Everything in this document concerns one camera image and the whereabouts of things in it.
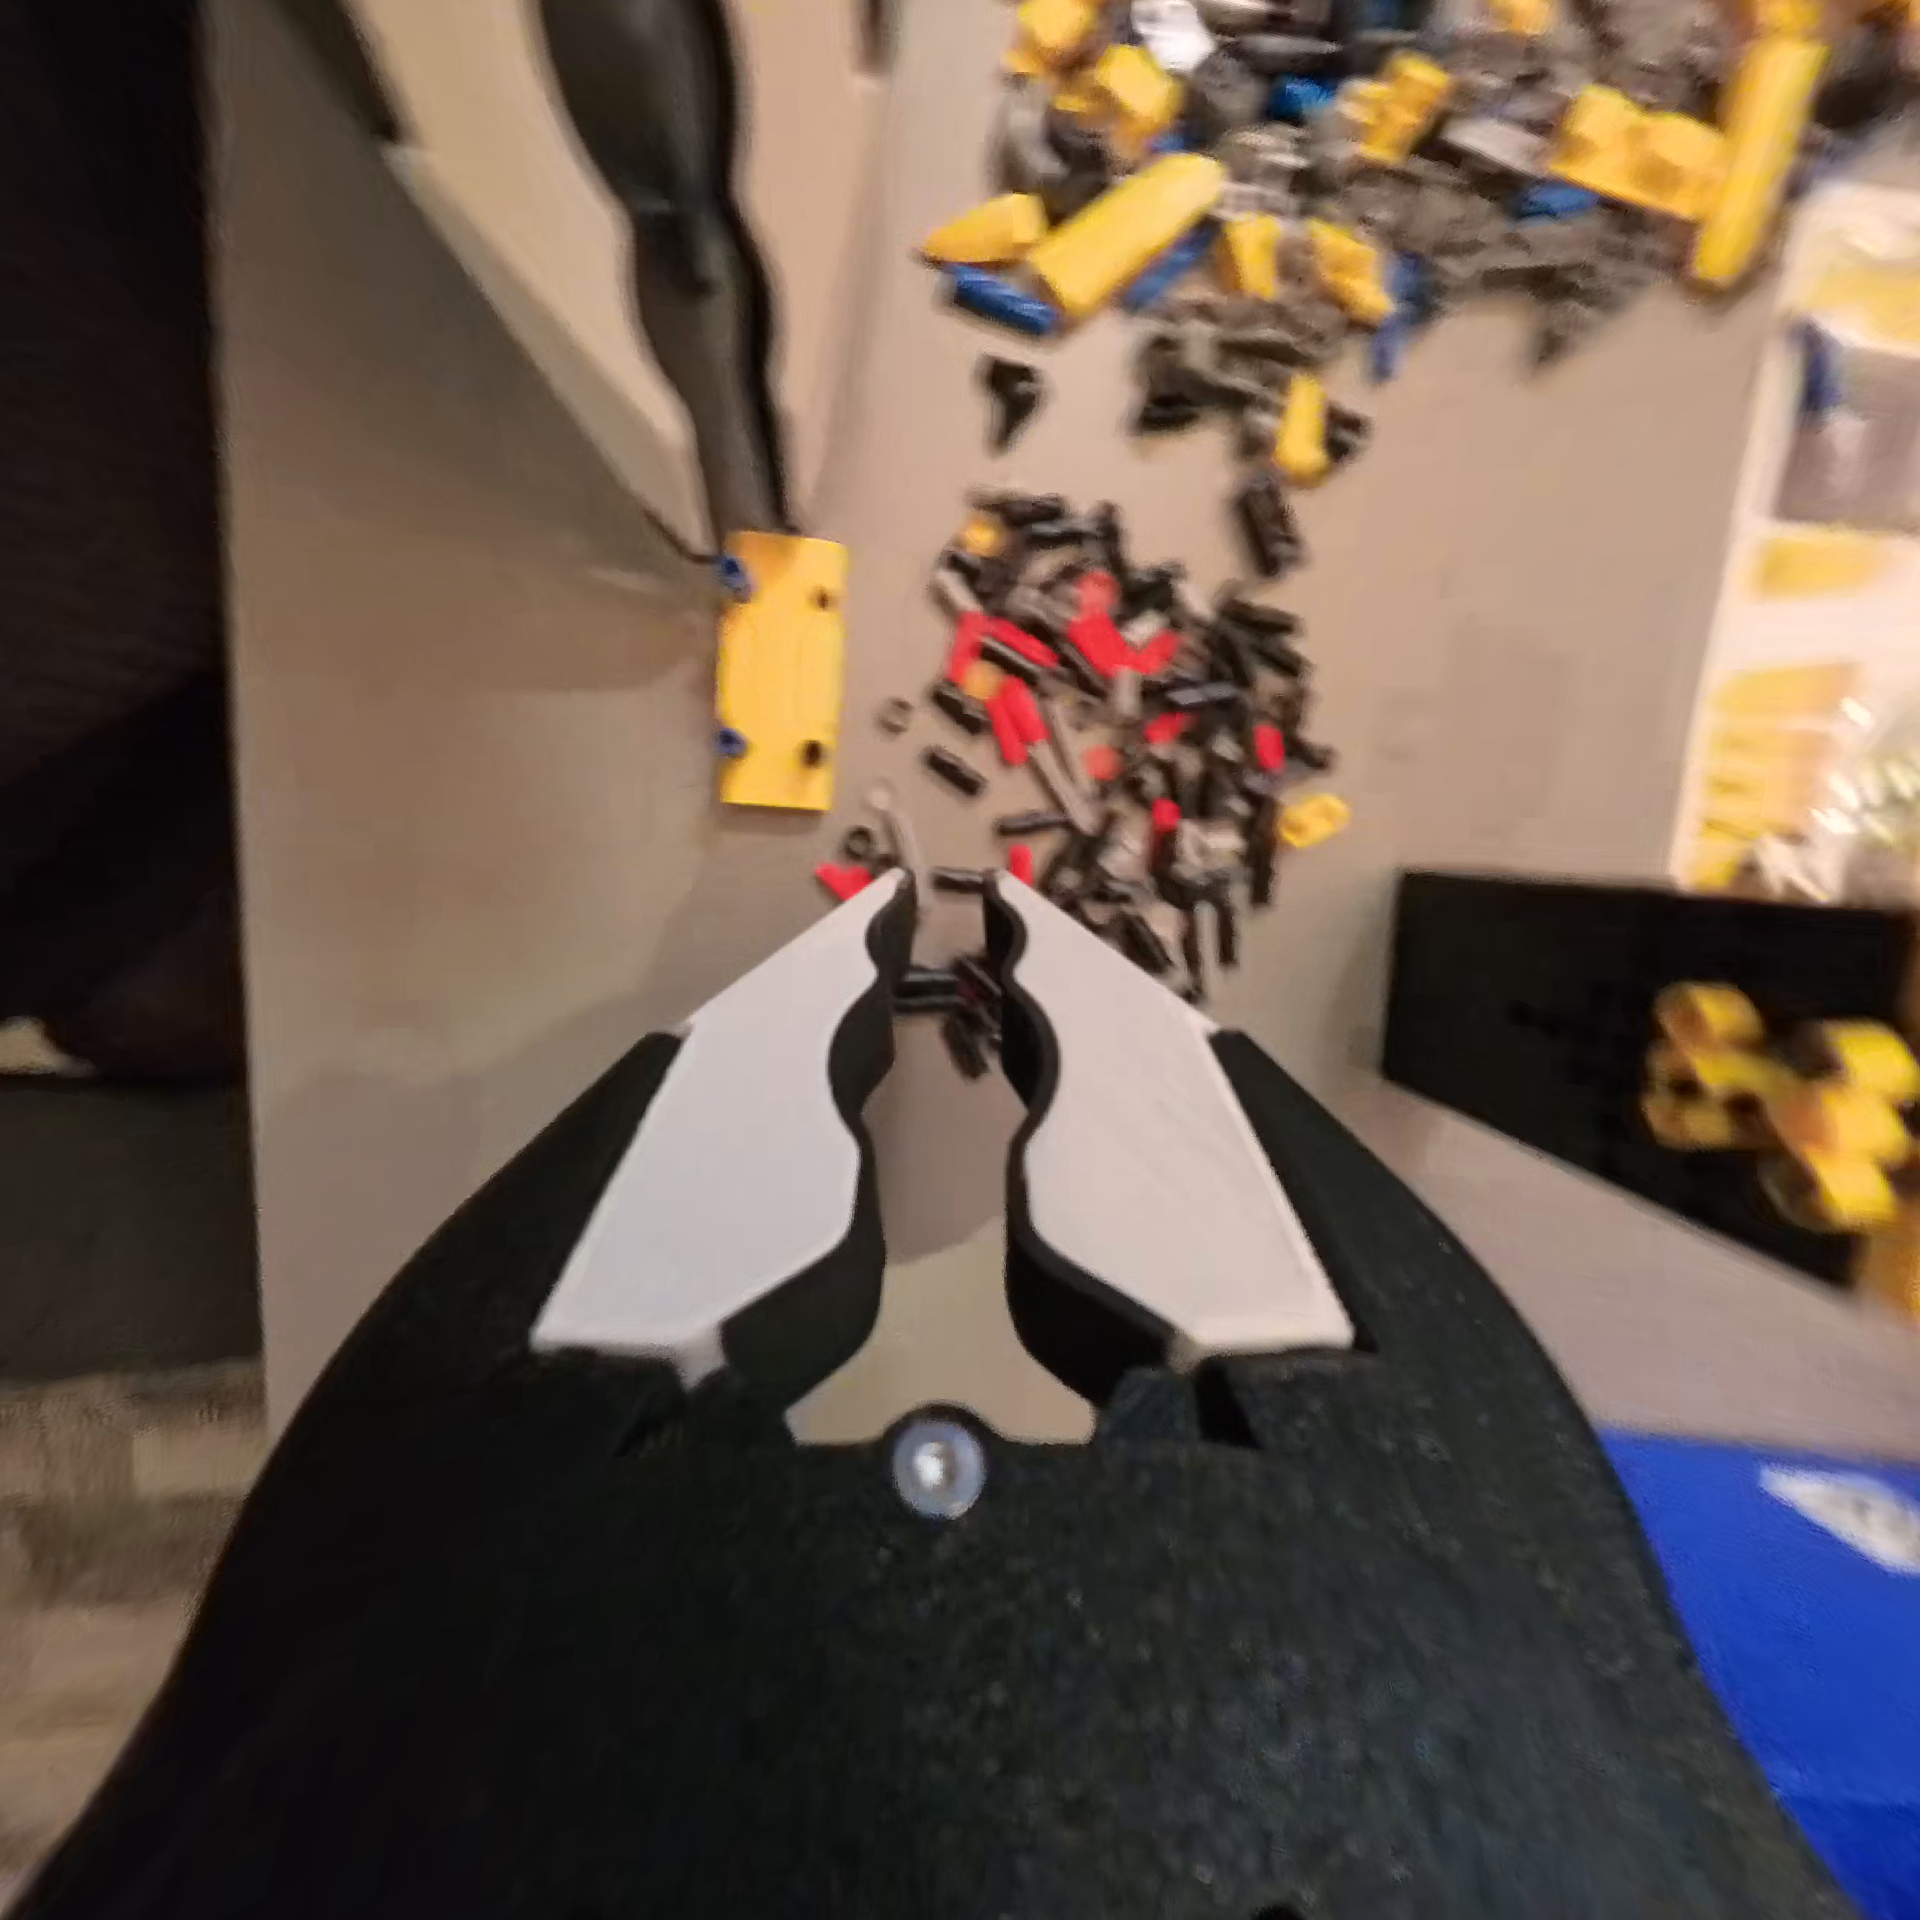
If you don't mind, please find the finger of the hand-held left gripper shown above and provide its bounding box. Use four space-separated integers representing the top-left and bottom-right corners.
337 0 798 565

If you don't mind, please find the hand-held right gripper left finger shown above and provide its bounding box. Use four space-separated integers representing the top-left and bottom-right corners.
533 867 921 1389

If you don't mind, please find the pile of mixed toy bricks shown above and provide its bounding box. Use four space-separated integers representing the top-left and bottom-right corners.
918 0 1841 489

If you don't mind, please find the yellow sticker sheet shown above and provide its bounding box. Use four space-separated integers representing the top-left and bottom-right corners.
1670 180 1920 902

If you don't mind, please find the black yellow brick assembly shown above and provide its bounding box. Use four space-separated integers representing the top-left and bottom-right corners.
1380 871 1920 1322

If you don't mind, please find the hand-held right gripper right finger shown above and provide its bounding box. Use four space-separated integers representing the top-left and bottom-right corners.
982 871 1355 1403

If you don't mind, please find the pile of small black pins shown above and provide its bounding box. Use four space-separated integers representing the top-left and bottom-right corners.
817 486 1353 1082

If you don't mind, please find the yellow brick panel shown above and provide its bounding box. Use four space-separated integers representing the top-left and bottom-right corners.
716 527 851 817

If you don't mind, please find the blue storage bin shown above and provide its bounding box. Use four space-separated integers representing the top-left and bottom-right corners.
1597 1425 1920 1920

